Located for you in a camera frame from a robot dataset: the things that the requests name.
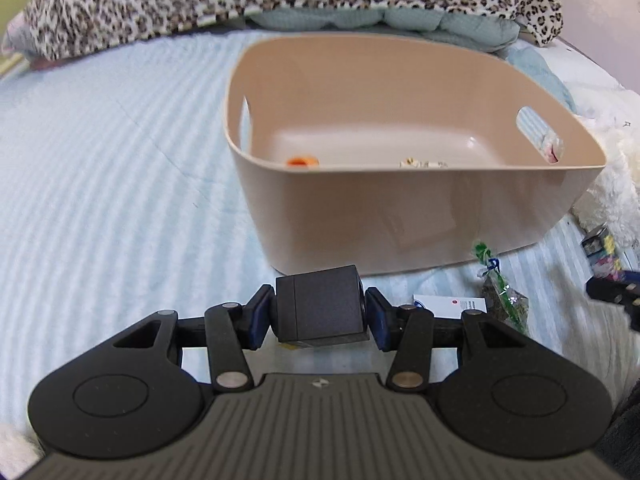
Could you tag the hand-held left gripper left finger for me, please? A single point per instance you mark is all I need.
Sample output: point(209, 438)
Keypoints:
point(260, 317)

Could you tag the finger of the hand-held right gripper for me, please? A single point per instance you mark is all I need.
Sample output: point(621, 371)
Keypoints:
point(617, 292)

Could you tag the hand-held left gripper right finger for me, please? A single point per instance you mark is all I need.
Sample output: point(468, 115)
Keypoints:
point(378, 322)

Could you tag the black cube box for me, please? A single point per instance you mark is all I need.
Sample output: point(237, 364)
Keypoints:
point(320, 305)

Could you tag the beige plastic storage bin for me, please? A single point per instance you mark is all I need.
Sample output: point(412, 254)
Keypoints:
point(400, 160)

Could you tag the colourful small box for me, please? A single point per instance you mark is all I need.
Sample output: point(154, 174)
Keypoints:
point(602, 252)

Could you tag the white card box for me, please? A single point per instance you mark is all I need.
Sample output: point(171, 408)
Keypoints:
point(450, 306)

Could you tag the white fluffy plush toy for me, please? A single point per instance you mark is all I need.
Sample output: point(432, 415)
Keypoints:
point(622, 180)

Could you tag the clear packet with green print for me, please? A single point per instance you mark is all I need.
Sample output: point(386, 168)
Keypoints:
point(502, 287)

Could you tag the small white trinket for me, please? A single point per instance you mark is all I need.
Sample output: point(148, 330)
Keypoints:
point(420, 163)

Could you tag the striped light blue bed sheet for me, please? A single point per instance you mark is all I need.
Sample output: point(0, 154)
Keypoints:
point(115, 185)

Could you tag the light teal quilt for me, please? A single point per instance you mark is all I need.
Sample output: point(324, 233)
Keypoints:
point(400, 22)

